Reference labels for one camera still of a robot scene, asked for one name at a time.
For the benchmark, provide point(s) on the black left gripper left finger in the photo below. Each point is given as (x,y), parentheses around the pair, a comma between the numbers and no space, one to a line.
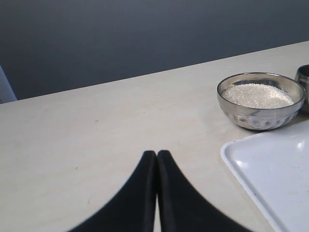
(132,209)

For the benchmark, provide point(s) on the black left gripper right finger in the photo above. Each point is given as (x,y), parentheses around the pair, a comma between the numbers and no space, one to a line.
(182,208)

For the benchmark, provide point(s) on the steel bowl of rice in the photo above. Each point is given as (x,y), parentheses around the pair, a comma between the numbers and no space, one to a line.
(260,101)

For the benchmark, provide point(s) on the small steel cup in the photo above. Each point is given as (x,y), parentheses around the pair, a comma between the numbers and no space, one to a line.
(302,77)

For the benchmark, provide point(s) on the white rectangular plastic tray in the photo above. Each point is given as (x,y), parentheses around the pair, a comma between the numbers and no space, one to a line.
(273,168)

